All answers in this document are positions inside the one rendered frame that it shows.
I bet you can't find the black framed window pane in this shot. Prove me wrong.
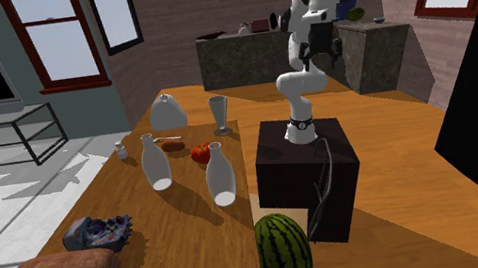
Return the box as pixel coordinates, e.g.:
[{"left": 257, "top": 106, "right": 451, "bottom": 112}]
[{"left": 85, "top": 0, "right": 147, "bottom": 59}]

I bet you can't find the brown potato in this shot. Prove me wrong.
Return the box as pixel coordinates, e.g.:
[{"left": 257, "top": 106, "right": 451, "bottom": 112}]
[{"left": 160, "top": 137, "right": 187, "bottom": 154}]

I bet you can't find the stone kitchen counter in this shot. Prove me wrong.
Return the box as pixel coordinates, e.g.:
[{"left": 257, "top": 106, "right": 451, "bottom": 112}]
[{"left": 191, "top": 0, "right": 420, "bottom": 117}]

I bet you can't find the wooden table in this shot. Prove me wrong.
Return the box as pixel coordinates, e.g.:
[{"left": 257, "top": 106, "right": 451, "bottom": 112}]
[{"left": 0, "top": 117, "right": 269, "bottom": 268}]

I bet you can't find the red bell pepper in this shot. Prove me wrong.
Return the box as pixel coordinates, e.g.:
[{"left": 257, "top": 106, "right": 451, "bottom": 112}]
[{"left": 188, "top": 141, "right": 215, "bottom": 166}]

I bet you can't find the small white shaker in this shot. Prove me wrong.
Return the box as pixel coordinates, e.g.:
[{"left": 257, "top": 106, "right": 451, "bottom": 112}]
[{"left": 114, "top": 140, "right": 129, "bottom": 162}]

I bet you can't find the green striped watermelon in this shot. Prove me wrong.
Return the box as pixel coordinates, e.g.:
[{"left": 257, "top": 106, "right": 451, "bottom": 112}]
[{"left": 252, "top": 209, "right": 315, "bottom": 268}]

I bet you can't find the blue cell model toy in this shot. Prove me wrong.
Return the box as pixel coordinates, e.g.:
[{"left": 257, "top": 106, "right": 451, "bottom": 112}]
[{"left": 58, "top": 211, "right": 137, "bottom": 260}]

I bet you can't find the white bottle vase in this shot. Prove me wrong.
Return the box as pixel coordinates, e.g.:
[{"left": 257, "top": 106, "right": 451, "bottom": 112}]
[
  {"left": 136, "top": 131, "right": 175, "bottom": 194},
  {"left": 200, "top": 140, "right": 240, "bottom": 210}
]

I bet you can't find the black frame glass table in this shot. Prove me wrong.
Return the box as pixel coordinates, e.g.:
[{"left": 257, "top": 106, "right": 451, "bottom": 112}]
[{"left": 0, "top": 100, "right": 72, "bottom": 172}]

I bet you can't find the white lumpy jug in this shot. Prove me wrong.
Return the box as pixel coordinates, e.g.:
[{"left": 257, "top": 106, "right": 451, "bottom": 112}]
[{"left": 146, "top": 91, "right": 191, "bottom": 134}]

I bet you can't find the tall clear glass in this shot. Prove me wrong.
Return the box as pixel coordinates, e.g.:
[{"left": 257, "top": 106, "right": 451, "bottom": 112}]
[{"left": 208, "top": 94, "right": 234, "bottom": 138}]

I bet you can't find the silver spoon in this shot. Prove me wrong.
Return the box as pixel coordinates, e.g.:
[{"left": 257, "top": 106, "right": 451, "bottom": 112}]
[{"left": 152, "top": 133, "right": 183, "bottom": 144}]

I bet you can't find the dark robot stand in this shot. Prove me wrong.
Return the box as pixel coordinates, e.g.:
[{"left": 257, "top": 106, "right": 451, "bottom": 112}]
[{"left": 248, "top": 109, "right": 371, "bottom": 254}]

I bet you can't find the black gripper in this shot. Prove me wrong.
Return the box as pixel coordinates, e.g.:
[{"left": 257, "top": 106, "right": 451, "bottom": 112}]
[{"left": 294, "top": 19, "right": 347, "bottom": 73}]

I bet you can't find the black cable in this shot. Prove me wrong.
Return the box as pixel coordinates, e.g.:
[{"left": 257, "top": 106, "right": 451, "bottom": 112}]
[{"left": 294, "top": 135, "right": 344, "bottom": 243}]

